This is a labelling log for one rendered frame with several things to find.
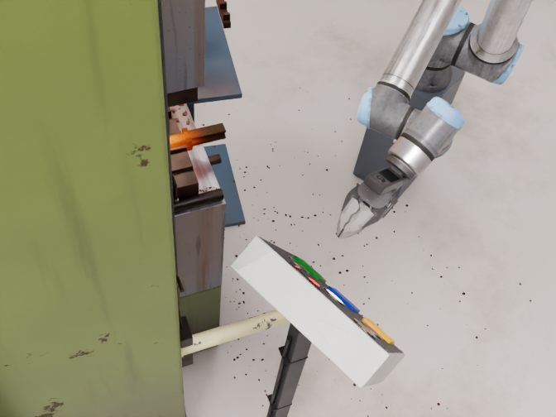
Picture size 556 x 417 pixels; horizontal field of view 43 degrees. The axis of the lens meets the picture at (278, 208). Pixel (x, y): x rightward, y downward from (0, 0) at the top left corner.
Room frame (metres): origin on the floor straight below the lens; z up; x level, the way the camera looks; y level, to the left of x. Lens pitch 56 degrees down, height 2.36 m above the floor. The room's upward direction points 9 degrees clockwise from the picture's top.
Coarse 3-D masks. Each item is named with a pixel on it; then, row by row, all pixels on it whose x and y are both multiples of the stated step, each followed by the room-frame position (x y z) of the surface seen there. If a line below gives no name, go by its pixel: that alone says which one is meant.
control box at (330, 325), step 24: (264, 240) 0.71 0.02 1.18; (240, 264) 0.65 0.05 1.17; (264, 264) 0.65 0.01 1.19; (288, 264) 0.65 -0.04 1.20; (264, 288) 0.61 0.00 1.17; (288, 288) 0.61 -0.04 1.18; (312, 288) 0.61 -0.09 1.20; (288, 312) 0.57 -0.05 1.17; (312, 312) 0.57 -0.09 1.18; (336, 312) 0.57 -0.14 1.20; (312, 336) 0.53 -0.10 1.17; (336, 336) 0.53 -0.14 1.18; (360, 336) 0.53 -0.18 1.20; (336, 360) 0.49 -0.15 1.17; (360, 360) 0.50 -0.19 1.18; (384, 360) 0.50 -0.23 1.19; (360, 384) 0.46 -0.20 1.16
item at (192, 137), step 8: (184, 128) 1.09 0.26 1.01; (200, 128) 1.10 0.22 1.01; (208, 128) 1.10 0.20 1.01; (216, 128) 1.11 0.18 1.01; (224, 128) 1.11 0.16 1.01; (176, 136) 1.07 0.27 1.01; (184, 136) 1.07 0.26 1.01; (192, 136) 1.07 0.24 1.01; (200, 136) 1.08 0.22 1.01; (208, 136) 1.09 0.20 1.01; (216, 136) 1.10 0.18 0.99; (224, 136) 1.11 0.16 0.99; (176, 144) 1.05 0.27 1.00; (184, 144) 1.05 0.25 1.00; (192, 144) 1.07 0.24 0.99
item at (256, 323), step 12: (276, 312) 0.82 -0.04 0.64; (228, 324) 0.76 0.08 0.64; (240, 324) 0.77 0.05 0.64; (252, 324) 0.77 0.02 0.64; (264, 324) 0.78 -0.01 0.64; (276, 324) 0.79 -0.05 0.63; (204, 336) 0.72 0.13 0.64; (216, 336) 0.72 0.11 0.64; (228, 336) 0.73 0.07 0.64; (240, 336) 0.74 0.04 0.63; (192, 348) 0.68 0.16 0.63; (204, 348) 0.69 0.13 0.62
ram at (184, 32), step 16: (176, 0) 0.89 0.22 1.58; (192, 0) 0.91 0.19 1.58; (176, 16) 0.89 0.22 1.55; (192, 16) 0.91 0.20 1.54; (176, 32) 0.89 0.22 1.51; (192, 32) 0.90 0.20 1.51; (176, 48) 0.89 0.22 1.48; (192, 48) 0.90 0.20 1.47; (176, 64) 0.89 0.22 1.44; (192, 64) 0.90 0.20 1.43; (176, 80) 0.89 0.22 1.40; (192, 80) 0.90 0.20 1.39
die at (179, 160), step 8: (176, 128) 1.10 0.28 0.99; (176, 152) 1.03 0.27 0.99; (184, 152) 1.04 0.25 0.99; (176, 160) 1.01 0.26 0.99; (184, 160) 1.01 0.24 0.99; (176, 168) 0.99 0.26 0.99; (184, 168) 0.99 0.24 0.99; (192, 168) 1.00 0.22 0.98; (176, 176) 0.97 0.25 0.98; (184, 176) 0.97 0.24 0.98; (192, 176) 0.98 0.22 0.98; (184, 184) 0.95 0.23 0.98; (192, 184) 0.95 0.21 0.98; (184, 192) 0.94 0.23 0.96; (192, 192) 0.95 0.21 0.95
